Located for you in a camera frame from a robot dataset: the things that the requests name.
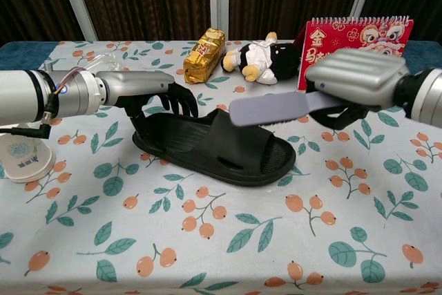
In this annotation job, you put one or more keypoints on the clear plastic bag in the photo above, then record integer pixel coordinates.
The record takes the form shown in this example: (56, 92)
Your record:
(100, 61)

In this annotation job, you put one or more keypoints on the floral patterned tablecloth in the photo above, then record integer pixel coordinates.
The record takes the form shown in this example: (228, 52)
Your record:
(221, 233)

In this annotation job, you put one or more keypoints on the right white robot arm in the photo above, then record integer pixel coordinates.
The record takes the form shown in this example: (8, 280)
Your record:
(424, 94)

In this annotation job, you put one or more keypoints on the gold foil snack package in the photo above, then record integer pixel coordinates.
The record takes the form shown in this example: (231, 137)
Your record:
(203, 58)

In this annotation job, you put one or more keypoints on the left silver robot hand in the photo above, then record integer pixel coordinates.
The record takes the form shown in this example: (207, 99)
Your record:
(138, 84)

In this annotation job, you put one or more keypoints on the blue table cover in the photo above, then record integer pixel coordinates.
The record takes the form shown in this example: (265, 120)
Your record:
(14, 54)

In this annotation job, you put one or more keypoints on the black and white plush doll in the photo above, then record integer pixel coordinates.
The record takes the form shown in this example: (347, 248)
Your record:
(266, 56)

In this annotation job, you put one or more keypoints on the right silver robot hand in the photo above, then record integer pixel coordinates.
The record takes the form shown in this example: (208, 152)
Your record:
(359, 74)

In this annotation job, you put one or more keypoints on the black slipper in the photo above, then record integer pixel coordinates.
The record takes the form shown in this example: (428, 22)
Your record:
(193, 139)

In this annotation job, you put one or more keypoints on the white paper cup stack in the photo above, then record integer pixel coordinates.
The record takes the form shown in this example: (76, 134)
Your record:
(27, 160)

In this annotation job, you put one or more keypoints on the red spiral desk calendar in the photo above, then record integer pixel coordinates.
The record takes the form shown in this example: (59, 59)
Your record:
(331, 37)

